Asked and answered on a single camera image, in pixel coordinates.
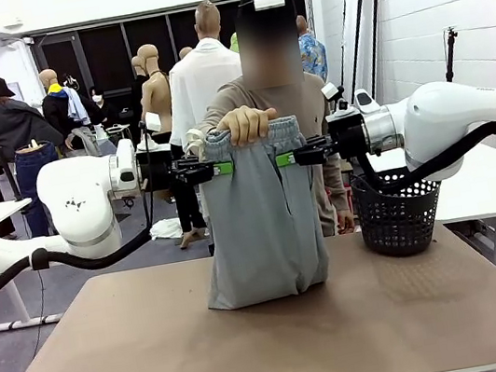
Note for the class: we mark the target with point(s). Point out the person's left hand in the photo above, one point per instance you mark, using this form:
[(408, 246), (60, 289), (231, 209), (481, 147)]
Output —
[(345, 220)]

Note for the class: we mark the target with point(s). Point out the mannequin with black hat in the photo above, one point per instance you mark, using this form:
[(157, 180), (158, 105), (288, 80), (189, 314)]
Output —
[(13, 121)]

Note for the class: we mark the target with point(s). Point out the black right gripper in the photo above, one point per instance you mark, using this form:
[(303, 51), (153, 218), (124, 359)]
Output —
[(348, 137)]

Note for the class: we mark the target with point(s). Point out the mannequin with yellow scarf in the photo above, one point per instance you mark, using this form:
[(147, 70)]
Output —
[(58, 112)]

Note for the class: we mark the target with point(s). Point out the white head-mounted device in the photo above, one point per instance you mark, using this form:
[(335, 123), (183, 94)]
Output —
[(270, 1)]

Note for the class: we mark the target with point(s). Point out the person's right hand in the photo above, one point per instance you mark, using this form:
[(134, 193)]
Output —
[(248, 124)]

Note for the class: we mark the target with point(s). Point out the white cloth on floor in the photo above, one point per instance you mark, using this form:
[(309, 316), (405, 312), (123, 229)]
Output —
[(165, 229)]

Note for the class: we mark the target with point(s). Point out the bare tan mannequin black skirt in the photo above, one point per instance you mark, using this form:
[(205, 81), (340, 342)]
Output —
[(158, 96)]

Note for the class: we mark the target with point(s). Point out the grey training pants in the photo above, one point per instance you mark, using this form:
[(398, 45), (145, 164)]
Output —
[(260, 231)]

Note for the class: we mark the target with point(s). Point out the person's right forearm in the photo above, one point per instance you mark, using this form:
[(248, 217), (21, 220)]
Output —
[(213, 118)]

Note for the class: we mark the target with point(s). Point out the person in beige sweater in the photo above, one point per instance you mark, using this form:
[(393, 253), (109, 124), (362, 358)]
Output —
[(296, 103)]

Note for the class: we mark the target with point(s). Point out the black perforated plastic basket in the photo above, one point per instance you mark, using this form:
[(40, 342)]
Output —
[(397, 219)]

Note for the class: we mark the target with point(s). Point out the mannequin in pale jeans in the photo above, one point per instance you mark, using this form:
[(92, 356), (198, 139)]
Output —
[(85, 143)]

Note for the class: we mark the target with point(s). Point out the mannequin in blue jeans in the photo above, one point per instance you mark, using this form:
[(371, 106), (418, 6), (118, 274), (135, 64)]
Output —
[(32, 182)]

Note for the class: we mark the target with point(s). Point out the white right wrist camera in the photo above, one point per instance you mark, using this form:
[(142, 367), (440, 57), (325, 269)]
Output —
[(330, 91)]

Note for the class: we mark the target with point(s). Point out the black tripod stand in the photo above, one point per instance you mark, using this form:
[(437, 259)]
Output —
[(452, 59)]

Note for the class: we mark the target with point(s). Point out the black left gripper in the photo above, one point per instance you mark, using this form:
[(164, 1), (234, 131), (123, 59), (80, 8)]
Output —
[(162, 168)]

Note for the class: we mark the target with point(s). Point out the mannequin in white shirt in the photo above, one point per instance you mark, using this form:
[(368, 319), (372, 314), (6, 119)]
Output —
[(194, 86)]

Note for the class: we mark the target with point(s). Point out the white background work table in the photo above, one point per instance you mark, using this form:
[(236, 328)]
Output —
[(116, 129)]

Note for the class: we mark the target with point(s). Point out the mannequin in blue floral shirt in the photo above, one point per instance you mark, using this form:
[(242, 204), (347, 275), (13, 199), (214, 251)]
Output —
[(314, 55)]

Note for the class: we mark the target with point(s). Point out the person's left forearm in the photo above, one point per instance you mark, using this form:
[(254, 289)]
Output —
[(334, 186)]

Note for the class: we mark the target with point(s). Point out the black-framed leaning panel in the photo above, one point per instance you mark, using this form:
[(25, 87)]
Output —
[(354, 37), (376, 57)]

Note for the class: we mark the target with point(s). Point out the tan mannequin head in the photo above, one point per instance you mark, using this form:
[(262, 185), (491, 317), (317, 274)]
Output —
[(185, 53)]

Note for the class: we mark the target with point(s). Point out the green hat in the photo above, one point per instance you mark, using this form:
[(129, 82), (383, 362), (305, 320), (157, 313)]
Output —
[(234, 44)]

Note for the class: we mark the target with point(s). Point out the tan mannequin in black top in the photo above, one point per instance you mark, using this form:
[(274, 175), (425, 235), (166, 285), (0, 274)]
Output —
[(138, 66)]

